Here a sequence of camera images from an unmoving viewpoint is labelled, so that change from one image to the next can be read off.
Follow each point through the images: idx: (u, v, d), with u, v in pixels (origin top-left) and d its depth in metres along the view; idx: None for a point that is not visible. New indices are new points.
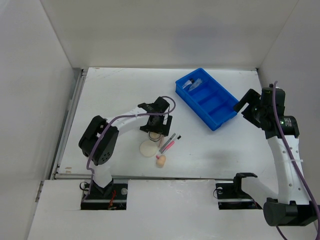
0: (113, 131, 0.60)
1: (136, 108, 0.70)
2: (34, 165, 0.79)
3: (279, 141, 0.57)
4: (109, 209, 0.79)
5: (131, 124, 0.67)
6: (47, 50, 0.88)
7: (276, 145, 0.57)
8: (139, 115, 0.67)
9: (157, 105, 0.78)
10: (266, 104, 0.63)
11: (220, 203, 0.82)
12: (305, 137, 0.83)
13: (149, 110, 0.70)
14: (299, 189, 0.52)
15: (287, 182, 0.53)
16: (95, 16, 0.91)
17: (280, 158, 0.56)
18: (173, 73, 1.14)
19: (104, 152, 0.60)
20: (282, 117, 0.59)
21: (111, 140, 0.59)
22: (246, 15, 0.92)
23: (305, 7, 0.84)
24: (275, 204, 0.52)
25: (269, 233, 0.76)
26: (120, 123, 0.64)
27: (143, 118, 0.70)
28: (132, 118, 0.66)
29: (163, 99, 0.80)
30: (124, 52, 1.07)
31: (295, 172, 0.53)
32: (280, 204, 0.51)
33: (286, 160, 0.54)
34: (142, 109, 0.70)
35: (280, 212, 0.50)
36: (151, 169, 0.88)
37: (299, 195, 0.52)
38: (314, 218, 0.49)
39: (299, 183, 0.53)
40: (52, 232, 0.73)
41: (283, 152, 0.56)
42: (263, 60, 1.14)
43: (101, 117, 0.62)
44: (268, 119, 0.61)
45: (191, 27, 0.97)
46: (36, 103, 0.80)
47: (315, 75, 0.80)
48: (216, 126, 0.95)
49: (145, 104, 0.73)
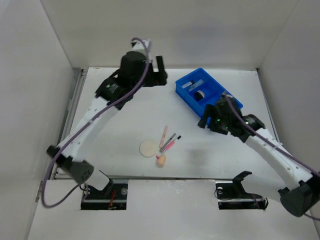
0: (69, 159, 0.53)
1: (94, 103, 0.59)
2: (34, 165, 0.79)
3: (255, 139, 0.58)
4: (109, 209, 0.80)
5: (92, 133, 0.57)
6: (47, 49, 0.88)
7: (255, 142, 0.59)
8: (93, 119, 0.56)
9: (123, 72, 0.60)
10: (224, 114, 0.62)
11: (220, 203, 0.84)
12: (306, 136, 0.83)
13: (110, 96, 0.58)
14: (297, 167, 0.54)
15: (284, 168, 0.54)
16: (95, 16, 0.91)
17: (264, 151, 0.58)
18: (173, 73, 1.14)
19: (76, 176, 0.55)
20: (245, 118, 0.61)
21: (71, 163, 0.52)
22: (245, 15, 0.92)
23: (304, 8, 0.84)
24: (289, 193, 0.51)
25: (269, 233, 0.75)
26: (76, 146, 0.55)
27: (110, 111, 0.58)
28: (89, 127, 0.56)
29: (128, 59, 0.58)
30: (124, 52, 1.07)
31: (284, 156, 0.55)
32: (293, 190, 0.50)
33: (270, 150, 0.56)
34: (101, 100, 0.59)
35: (298, 196, 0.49)
36: (151, 169, 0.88)
37: (301, 173, 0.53)
38: None
39: (294, 163, 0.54)
40: (51, 233, 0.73)
41: (264, 145, 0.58)
42: (263, 60, 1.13)
43: (52, 148, 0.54)
44: (236, 126, 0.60)
45: (191, 27, 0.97)
46: (36, 103, 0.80)
47: (314, 74, 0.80)
48: None
49: (104, 86, 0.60)
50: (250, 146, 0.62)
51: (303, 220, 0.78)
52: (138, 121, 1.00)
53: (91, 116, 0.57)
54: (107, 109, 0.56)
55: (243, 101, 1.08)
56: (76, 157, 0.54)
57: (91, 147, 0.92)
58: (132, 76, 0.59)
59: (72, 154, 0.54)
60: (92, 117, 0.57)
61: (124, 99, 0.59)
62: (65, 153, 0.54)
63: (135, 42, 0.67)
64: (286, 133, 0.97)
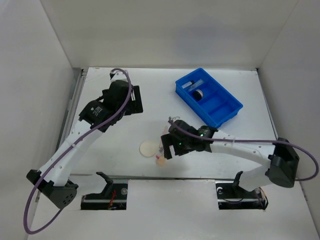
0: (51, 185, 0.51)
1: (76, 125, 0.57)
2: (34, 165, 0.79)
3: (216, 144, 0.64)
4: (109, 209, 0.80)
5: (75, 158, 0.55)
6: (47, 50, 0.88)
7: (218, 146, 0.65)
8: (75, 143, 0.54)
9: (111, 98, 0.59)
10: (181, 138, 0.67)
11: (220, 203, 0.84)
12: (305, 136, 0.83)
13: (95, 118, 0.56)
14: (260, 145, 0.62)
15: (251, 152, 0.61)
16: (95, 16, 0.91)
17: (228, 148, 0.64)
18: (173, 73, 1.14)
19: (59, 201, 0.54)
20: (199, 131, 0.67)
21: (52, 188, 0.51)
22: (245, 15, 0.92)
23: (304, 8, 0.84)
24: (271, 171, 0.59)
25: (269, 233, 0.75)
26: (58, 170, 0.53)
27: (94, 134, 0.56)
28: (72, 151, 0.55)
29: (117, 84, 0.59)
30: (124, 52, 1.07)
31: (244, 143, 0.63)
32: (272, 168, 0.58)
33: (232, 145, 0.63)
34: (85, 122, 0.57)
35: (278, 171, 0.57)
36: (151, 169, 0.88)
37: (265, 149, 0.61)
38: (288, 147, 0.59)
39: (255, 144, 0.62)
40: (51, 233, 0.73)
41: (225, 144, 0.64)
42: (263, 60, 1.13)
43: (32, 173, 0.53)
44: (197, 143, 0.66)
45: (191, 27, 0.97)
46: (36, 103, 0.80)
47: (313, 75, 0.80)
48: (216, 126, 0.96)
49: (88, 109, 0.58)
50: (215, 151, 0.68)
51: (303, 219, 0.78)
52: (137, 122, 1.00)
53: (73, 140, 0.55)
54: (92, 131, 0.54)
55: (243, 101, 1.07)
56: (58, 182, 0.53)
57: (91, 147, 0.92)
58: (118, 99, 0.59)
59: (53, 179, 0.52)
60: (75, 140, 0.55)
61: (109, 122, 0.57)
62: (46, 179, 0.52)
63: (114, 72, 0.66)
64: (286, 133, 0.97)
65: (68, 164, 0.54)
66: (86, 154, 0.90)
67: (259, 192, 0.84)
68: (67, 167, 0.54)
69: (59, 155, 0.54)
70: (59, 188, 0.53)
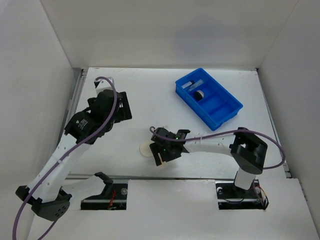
0: (39, 202, 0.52)
1: (62, 138, 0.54)
2: (34, 165, 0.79)
3: (188, 144, 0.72)
4: (109, 209, 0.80)
5: (63, 173, 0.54)
6: (47, 50, 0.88)
7: (190, 145, 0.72)
8: (62, 159, 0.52)
9: (98, 108, 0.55)
10: (163, 142, 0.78)
11: (220, 203, 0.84)
12: (305, 136, 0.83)
13: (80, 131, 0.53)
14: (222, 137, 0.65)
15: (216, 145, 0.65)
16: (95, 16, 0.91)
17: (199, 146, 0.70)
18: (173, 73, 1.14)
19: (51, 214, 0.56)
20: (174, 135, 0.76)
21: (42, 207, 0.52)
22: (245, 15, 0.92)
23: (304, 8, 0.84)
24: (237, 160, 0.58)
25: (270, 234, 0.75)
26: (45, 187, 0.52)
27: (81, 148, 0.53)
28: (59, 167, 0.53)
29: (106, 95, 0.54)
30: (124, 52, 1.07)
31: (210, 138, 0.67)
32: (234, 157, 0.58)
33: (200, 142, 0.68)
34: (71, 137, 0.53)
35: (239, 158, 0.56)
36: (151, 169, 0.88)
37: (226, 140, 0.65)
38: (248, 134, 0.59)
39: (218, 137, 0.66)
40: (51, 233, 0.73)
41: (195, 142, 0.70)
42: (263, 60, 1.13)
43: (21, 190, 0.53)
44: (175, 145, 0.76)
45: (191, 27, 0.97)
46: (37, 103, 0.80)
47: (313, 74, 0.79)
48: (215, 126, 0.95)
49: (73, 122, 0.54)
50: (192, 151, 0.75)
51: (303, 219, 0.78)
52: (137, 122, 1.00)
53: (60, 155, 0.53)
54: (77, 146, 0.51)
55: (243, 100, 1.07)
56: (47, 198, 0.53)
57: (91, 148, 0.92)
58: (105, 111, 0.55)
59: (42, 196, 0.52)
60: (61, 156, 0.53)
61: (95, 136, 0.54)
62: (34, 195, 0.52)
63: (99, 80, 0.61)
64: (286, 133, 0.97)
65: (56, 180, 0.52)
66: (86, 154, 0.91)
67: (260, 192, 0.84)
68: (55, 183, 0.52)
69: (46, 171, 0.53)
70: (50, 204, 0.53)
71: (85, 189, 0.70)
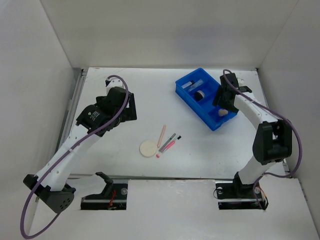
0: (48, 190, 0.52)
1: (74, 128, 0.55)
2: (34, 165, 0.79)
3: (238, 96, 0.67)
4: (109, 209, 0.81)
5: (72, 163, 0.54)
6: (47, 50, 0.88)
7: (238, 100, 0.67)
8: (73, 148, 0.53)
9: (109, 103, 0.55)
10: (223, 87, 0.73)
11: (220, 203, 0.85)
12: (305, 136, 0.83)
13: (92, 123, 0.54)
14: (266, 114, 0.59)
15: (255, 115, 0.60)
16: (95, 15, 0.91)
17: (243, 104, 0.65)
18: (173, 72, 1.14)
19: (58, 203, 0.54)
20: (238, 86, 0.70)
21: (51, 195, 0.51)
22: (245, 15, 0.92)
23: (304, 7, 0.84)
24: (256, 134, 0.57)
25: (269, 233, 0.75)
26: (54, 175, 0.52)
27: (91, 139, 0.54)
28: (70, 156, 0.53)
29: (118, 89, 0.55)
30: (124, 52, 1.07)
31: (258, 106, 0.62)
32: (258, 130, 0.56)
33: (247, 102, 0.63)
34: (82, 128, 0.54)
35: (260, 134, 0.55)
36: (151, 169, 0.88)
37: (268, 118, 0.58)
38: (289, 131, 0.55)
39: (264, 110, 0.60)
40: (51, 233, 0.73)
41: (244, 100, 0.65)
42: (263, 60, 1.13)
43: (30, 179, 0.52)
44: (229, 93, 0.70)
45: (191, 27, 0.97)
46: (37, 102, 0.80)
47: (313, 74, 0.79)
48: (216, 126, 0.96)
49: (86, 113, 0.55)
50: (236, 105, 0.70)
51: (303, 219, 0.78)
52: (137, 122, 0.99)
53: (71, 145, 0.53)
54: (88, 135, 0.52)
55: None
56: (55, 187, 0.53)
57: (91, 147, 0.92)
58: (115, 106, 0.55)
59: (50, 184, 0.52)
60: (72, 145, 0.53)
61: (106, 128, 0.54)
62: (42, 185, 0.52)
63: (110, 79, 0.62)
64: None
65: (66, 169, 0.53)
66: (86, 154, 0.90)
67: (260, 192, 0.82)
68: (64, 172, 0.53)
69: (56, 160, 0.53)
70: (57, 193, 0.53)
71: (85, 188, 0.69)
